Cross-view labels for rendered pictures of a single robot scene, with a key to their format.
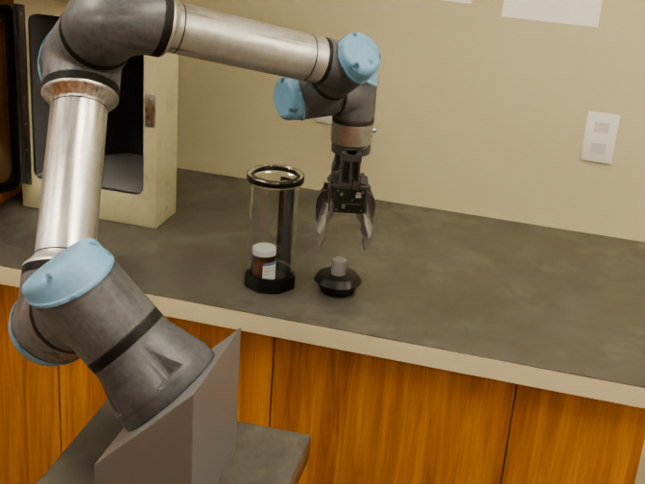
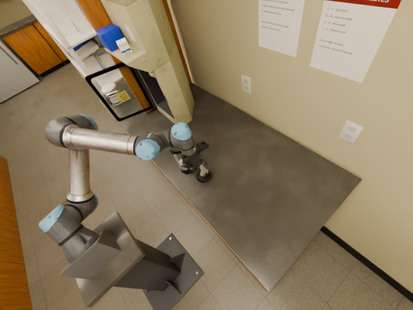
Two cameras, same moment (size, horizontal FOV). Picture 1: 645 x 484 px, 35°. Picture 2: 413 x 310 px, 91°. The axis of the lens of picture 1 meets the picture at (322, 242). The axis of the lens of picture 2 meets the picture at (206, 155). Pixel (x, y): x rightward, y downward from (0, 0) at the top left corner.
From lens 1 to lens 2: 1.57 m
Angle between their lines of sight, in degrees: 49
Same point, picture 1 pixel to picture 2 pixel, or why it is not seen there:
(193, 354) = (74, 253)
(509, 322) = (246, 218)
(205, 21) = (78, 141)
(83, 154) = (72, 168)
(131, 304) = (58, 237)
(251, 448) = (125, 252)
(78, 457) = not seen: hidden behind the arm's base
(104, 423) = (106, 223)
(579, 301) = (286, 214)
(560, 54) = (337, 90)
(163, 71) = (167, 87)
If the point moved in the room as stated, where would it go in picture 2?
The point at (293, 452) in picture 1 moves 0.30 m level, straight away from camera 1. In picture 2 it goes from (132, 259) to (169, 209)
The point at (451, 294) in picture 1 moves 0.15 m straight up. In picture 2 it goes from (239, 192) to (237, 179)
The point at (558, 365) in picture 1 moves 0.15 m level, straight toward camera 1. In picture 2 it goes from (242, 254) to (217, 278)
